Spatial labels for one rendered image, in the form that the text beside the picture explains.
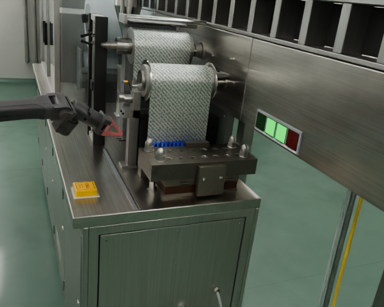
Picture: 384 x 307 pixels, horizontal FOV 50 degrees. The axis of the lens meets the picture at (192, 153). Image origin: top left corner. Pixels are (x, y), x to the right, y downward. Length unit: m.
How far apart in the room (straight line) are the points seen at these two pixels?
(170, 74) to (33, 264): 1.57
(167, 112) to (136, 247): 0.49
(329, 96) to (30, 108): 0.86
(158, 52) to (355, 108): 0.89
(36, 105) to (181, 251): 0.68
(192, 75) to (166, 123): 0.20
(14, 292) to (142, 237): 1.22
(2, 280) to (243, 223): 1.50
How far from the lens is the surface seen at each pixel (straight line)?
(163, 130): 1.53
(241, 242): 1.58
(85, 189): 1.40
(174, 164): 1.36
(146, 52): 1.69
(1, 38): 6.98
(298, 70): 1.26
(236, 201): 1.46
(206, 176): 1.41
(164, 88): 1.48
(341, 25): 1.15
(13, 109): 1.31
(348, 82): 1.10
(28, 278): 2.55
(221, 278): 1.63
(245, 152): 1.49
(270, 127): 1.36
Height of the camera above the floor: 1.56
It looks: 21 degrees down
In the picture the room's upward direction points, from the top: 6 degrees clockwise
